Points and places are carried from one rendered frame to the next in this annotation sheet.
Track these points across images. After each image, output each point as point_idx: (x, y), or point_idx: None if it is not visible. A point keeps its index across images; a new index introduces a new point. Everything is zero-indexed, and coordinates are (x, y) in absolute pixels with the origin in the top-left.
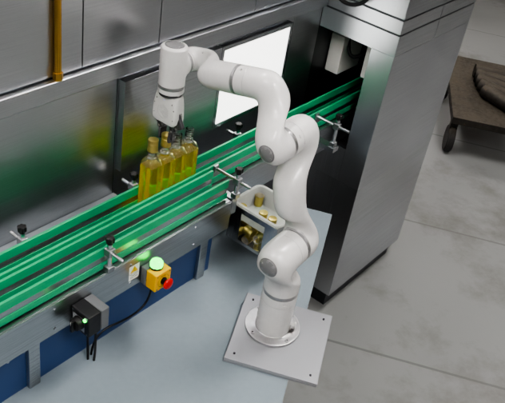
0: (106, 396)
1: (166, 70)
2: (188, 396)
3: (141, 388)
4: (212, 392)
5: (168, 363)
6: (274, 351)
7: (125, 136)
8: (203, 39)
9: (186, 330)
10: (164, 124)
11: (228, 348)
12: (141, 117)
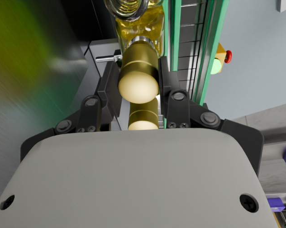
0: (212, 90)
1: None
2: (260, 57)
3: (227, 74)
4: (278, 41)
5: (232, 49)
6: None
7: (60, 112)
8: None
9: (228, 13)
10: (108, 110)
11: (282, 0)
12: None
